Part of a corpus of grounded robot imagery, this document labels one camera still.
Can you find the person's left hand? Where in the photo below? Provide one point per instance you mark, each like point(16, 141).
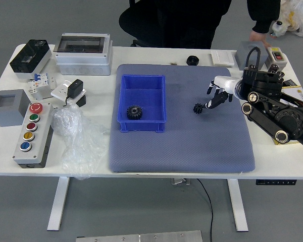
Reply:
point(257, 37)

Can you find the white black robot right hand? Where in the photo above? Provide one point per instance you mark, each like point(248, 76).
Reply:
point(226, 84)

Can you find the small black gear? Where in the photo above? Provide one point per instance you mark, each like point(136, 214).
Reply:
point(198, 108)

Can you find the big black gear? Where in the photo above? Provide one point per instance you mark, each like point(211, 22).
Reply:
point(134, 112)

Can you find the person's left forearm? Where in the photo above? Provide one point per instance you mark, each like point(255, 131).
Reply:
point(263, 15)

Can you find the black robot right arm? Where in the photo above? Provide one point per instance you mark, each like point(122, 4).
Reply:
point(262, 80)

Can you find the black hex nut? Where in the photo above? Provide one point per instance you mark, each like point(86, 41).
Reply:
point(192, 60)

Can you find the blue plastic box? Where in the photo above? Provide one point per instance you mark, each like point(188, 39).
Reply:
point(141, 94)

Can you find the grey distribution box clear lid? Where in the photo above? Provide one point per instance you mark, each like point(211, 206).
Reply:
point(83, 59)

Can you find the small black box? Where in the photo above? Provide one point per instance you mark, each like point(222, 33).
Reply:
point(81, 101)

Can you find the grey block round hole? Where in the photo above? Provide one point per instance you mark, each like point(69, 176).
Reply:
point(242, 54)

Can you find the white bottle black cap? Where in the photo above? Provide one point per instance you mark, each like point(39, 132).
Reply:
point(279, 29)

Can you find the white yellow plastic bag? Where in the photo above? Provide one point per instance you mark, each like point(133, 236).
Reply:
point(299, 12)

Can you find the small black flat module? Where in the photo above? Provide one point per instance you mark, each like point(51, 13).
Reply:
point(291, 83)

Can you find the person's torso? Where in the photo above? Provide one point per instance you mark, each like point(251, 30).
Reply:
point(192, 22)

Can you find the grey-blue mat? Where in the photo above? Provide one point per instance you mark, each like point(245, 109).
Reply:
point(179, 151)

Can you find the black table control panel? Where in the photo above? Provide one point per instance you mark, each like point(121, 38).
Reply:
point(276, 182)

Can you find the black office chair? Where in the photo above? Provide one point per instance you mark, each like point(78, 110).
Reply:
point(133, 22)

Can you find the white table leg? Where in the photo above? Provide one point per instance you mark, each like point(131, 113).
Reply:
point(238, 201)
point(58, 201)

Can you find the black power adapter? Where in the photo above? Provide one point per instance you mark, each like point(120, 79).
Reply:
point(75, 87)

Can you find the clear plastic bag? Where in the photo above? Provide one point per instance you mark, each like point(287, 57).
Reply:
point(78, 141)

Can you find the white power socket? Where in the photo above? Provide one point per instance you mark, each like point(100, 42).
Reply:
point(59, 92)

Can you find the grey metal plate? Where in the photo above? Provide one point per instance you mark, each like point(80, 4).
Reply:
point(139, 237)

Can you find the white blue circuit breaker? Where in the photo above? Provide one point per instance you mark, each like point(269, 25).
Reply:
point(40, 83)

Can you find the grey push button station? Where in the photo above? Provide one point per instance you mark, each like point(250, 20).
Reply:
point(32, 151)

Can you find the grey block square hole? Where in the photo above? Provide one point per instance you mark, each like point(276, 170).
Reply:
point(7, 113)

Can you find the white wall switch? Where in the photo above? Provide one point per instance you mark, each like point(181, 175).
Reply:
point(222, 58)

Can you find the grey switch box red button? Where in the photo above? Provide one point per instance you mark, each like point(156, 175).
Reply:
point(277, 56)

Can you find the metal bracket under table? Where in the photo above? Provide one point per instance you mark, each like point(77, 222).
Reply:
point(180, 181)

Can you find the black and white enclosure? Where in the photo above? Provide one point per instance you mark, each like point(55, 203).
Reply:
point(30, 56)

